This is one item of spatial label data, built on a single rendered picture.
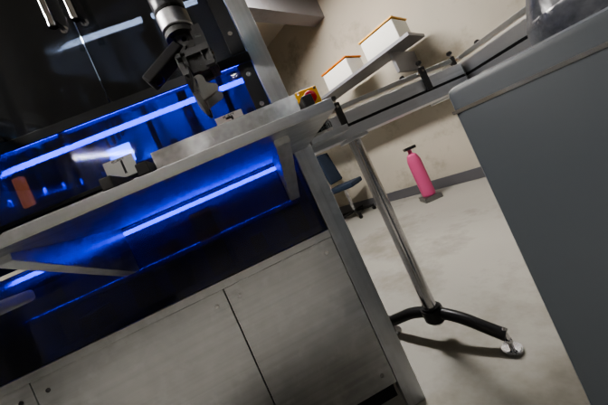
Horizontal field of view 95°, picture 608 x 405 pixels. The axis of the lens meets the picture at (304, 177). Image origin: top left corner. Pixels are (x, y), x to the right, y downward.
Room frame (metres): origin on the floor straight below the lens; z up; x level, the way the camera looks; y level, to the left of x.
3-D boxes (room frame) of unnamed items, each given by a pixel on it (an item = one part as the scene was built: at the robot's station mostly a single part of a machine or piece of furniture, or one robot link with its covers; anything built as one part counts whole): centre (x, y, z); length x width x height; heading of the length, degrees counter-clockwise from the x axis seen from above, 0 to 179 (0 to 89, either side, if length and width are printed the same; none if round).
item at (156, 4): (0.66, 0.13, 1.31); 0.09 x 0.08 x 0.11; 32
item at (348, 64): (3.31, -0.95, 1.72); 0.40 x 0.33 x 0.23; 42
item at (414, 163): (3.09, -1.19, 0.31); 0.28 x 0.27 x 0.63; 132
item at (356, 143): (1.06, -0.23, 0.46); 0.09 x 0.09 x 0.77; 7
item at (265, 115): (0.64, 0.11, 0.90); 0.34 x 0.26 x 0.04; 7
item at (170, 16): (0.67, 0.13, 1.23); 0.08 x 0.08 x 0.05
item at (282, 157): (0.69, 0.03, 0.80); 0.34 x 0.03 x 0.13; 7
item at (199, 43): (0.67, 0.12, 1.15); 0.09 x 0.08 x 0.12; 96
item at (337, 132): (0.95, -0.12, 0.87); 0.14 x 0.13 x 0.02; 7
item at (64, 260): (0.62, 0.53, 0.80); 0.34 x 0.03 x 0.13; 7
